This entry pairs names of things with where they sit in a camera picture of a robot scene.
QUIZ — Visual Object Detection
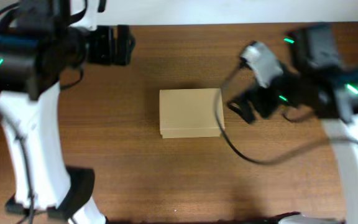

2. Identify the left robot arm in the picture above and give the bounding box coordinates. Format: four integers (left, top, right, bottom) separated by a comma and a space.
0, 0, 135, 223

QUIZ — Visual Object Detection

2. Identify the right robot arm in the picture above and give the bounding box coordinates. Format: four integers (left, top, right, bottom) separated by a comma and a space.
227, 24, 358, 223

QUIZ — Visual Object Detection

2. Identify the brown cardboard box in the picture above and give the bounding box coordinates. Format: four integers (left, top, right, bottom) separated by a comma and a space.
159, 88, 224, 139

